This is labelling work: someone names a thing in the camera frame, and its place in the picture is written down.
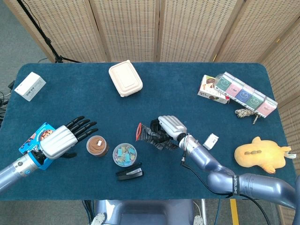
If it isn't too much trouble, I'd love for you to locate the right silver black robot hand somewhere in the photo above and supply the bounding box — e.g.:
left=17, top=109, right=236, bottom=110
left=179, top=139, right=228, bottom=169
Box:
left=150, top=115, right=188, bottom=147

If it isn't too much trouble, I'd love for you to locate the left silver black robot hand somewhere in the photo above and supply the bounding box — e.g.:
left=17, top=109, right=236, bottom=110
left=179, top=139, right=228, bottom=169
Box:
left=37, top=115, right=99, bottom=160

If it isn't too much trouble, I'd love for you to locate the dark grey patterned cloth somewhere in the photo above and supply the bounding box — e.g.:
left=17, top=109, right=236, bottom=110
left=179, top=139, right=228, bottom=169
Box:
left=135, top=119, right=179, bottom=152

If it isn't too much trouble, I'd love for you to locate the blue cookie box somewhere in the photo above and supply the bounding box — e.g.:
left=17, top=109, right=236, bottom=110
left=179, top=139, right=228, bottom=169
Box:
left=18, top=122, right=58, bottom=171

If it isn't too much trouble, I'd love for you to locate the blue table cloth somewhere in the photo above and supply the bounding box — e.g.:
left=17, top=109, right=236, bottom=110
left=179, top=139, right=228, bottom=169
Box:
left=0, top=62, right=296, bottom=201

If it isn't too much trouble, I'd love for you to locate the clear jar of rubber bands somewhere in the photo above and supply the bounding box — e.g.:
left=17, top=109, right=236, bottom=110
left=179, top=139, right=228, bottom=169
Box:
left=86, top=135, right=110, bottom=157

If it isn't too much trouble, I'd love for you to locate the small white carton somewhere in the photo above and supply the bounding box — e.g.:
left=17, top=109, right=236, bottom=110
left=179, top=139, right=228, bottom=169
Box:
left=202, top=133, right=220, bottom=150

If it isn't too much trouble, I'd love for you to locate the white chocolate cookie box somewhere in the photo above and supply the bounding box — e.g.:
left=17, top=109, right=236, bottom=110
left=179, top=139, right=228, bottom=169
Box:
left=196, top=75, right=231, bottom=105

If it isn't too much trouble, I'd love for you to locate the clear jar of binder clips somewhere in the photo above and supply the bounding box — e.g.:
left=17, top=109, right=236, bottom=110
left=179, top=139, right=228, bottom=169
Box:
left=112, top=143, right=137, bottom=167

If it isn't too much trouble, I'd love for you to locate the black stapler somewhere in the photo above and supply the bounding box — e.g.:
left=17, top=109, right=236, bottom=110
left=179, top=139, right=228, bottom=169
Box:
left=115, top=163, right=144, bottom=181

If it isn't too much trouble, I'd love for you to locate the large white cardboard box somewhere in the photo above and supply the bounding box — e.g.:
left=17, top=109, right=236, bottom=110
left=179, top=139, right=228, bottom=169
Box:
left=14, top=71, right=47, bottom=102

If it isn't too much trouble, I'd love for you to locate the cream lidded lunch box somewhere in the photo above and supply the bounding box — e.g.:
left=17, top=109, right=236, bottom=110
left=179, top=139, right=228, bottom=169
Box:
left=108, top=60, right=143, bottom=98

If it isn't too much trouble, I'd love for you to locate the multicolour tissue multipack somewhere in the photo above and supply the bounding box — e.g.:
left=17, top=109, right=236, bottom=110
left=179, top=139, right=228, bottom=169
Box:
left=214, top=71, right=279, bottom=119

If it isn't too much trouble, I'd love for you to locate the silver-blue robot torso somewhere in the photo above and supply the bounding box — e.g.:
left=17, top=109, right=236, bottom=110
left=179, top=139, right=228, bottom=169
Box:
left=90, top=199, right=207, bottom=225

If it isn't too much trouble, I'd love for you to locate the yellow plush toy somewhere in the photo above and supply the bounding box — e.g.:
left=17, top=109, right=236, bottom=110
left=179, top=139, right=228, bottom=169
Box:
left=234, top=136, right=295, bottom=174

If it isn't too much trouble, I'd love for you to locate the black tripod stand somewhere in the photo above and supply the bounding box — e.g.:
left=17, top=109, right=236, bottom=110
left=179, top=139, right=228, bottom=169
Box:
left=16, top=0, right=82, bottom=64

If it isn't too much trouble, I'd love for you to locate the woven rattan folding screen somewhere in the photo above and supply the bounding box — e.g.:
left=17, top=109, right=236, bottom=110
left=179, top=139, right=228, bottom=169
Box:
left=3, top=0, right=300, bottom=225

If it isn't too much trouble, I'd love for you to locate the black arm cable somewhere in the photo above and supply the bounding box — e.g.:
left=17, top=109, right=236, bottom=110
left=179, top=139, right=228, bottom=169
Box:
left=180, top=152, right=285, bottom=225

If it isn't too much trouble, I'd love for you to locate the floor cable bundle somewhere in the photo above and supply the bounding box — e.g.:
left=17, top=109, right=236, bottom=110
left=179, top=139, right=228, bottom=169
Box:
left=0, top=81, right=16, bottom=128

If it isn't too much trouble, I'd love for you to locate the braided black white rope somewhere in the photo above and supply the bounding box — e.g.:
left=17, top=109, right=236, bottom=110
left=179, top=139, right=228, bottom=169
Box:
left=234, top=108, right=263, bottom=125

